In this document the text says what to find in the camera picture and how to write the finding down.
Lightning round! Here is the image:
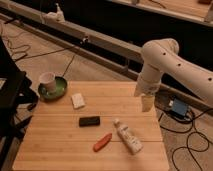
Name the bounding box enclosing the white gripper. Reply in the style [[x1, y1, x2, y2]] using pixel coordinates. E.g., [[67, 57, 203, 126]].
[[134, 73, 158, 112]]

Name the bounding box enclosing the white sponge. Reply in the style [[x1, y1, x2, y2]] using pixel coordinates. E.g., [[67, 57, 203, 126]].
[[71, 93, 85, 109]]

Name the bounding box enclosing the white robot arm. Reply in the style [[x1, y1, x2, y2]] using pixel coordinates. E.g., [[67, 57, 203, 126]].
[[134, 38, 213, 108]]

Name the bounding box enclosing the white ceramic cup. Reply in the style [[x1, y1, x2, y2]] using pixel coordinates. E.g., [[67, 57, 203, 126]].
[[39, 72, 56, 93]]

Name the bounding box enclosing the blue power box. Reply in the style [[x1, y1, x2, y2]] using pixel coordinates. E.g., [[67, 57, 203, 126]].
[[169, 99, 188, 118]]

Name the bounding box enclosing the white plastic bottle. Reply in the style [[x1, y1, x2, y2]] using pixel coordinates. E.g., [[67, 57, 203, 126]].
[[114, 119, 142, 155]]

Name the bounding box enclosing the black rectangular block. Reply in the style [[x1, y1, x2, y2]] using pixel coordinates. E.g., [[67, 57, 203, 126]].
[[79, 116, 100, 127]]

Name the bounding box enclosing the orange carrot toy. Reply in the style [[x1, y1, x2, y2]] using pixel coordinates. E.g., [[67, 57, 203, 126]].
[[93, 133, 112, 152]]

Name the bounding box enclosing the green plate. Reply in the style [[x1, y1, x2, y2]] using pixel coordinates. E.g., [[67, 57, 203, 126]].
[[38, 76, 67, 101]]

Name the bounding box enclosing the black floor cable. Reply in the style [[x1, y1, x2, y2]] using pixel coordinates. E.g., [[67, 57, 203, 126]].
[[156, 108, 213, 171]]

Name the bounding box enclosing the white object on rail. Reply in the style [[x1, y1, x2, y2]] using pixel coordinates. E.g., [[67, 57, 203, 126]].
[[45, 4, 65, 22]]

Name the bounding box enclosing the black chair frame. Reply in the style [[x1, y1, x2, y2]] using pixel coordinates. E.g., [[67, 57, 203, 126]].
[[0, 36, 38, 171]]

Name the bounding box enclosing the black cable left floor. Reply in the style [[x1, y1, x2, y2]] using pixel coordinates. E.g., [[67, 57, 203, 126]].
[[1, 33, 89, 79]]

